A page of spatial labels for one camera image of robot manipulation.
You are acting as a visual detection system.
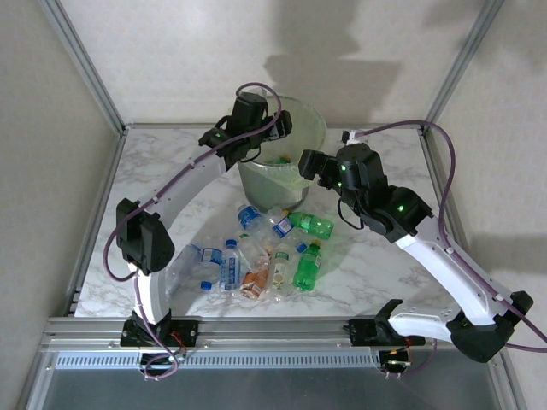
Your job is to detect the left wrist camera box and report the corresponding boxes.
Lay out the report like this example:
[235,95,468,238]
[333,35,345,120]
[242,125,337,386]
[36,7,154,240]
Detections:
[242,84,273,102]

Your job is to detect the soda water bottle blue cap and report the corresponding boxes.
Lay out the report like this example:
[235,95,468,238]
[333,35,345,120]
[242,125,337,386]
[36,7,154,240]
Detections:
[219,238,244,298]

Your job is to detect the translucent green-lined trash bin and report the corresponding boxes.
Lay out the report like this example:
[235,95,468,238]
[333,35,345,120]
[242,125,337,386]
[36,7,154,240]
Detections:
[237,96,328,213]

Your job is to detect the clear bottle green collar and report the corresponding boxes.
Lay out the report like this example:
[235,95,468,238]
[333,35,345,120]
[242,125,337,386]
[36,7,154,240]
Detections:
[236,231,271,274]

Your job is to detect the blue white label water bottle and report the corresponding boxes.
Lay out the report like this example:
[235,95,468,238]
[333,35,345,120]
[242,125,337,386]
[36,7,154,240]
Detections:
[197,245,224,292]

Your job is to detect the clear blue cap bottle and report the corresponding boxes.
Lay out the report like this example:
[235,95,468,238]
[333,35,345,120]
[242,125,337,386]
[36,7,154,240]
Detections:
[263,207,308,254]

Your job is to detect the large clear plastic bottle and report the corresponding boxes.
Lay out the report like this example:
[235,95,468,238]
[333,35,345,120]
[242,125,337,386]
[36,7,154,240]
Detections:
[164,243,203,300]

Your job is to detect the aluminium side rail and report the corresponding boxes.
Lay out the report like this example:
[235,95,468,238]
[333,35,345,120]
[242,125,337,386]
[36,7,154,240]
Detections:
[419,127,492,317]
[63,127,129,319]

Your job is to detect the purple cable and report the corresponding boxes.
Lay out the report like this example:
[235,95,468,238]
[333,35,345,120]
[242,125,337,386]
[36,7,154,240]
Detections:
[352,119,547,379]
[104,81,283,381]

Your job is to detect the grey lower panel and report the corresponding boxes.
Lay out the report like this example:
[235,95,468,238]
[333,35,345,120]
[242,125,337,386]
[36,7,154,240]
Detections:
[16,349,526,410]

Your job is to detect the grey slotted cable duct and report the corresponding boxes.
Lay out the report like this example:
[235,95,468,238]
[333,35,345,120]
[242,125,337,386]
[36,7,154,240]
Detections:
[54,351,383,371]

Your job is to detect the aluminium frame post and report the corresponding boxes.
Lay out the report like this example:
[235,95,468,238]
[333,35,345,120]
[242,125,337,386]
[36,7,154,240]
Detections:
[38,0,128,134]
[421,0,508,136]

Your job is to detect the white tea bottle green collar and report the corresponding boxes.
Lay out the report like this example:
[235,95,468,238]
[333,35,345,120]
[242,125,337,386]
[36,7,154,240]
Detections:
[268,243,293,303]

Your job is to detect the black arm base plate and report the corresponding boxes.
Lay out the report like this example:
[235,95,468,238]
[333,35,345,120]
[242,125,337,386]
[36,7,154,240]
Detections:
[348,318,428,348]
[121,319,200,348]

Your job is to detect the brown coffee bottle cream cap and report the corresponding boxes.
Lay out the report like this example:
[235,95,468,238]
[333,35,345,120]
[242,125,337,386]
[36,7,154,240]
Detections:
[238,251,274,301]

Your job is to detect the aluminium front rail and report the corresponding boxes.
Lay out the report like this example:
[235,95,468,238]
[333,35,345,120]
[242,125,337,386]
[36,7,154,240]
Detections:
[40,314,509,352]

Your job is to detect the small blue label water bottle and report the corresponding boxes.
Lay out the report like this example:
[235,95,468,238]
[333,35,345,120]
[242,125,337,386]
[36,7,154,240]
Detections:
[236,202,265,232]

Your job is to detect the aluminium back rail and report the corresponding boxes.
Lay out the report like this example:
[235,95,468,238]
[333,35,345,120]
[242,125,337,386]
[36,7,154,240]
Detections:
[123,122,425,131]

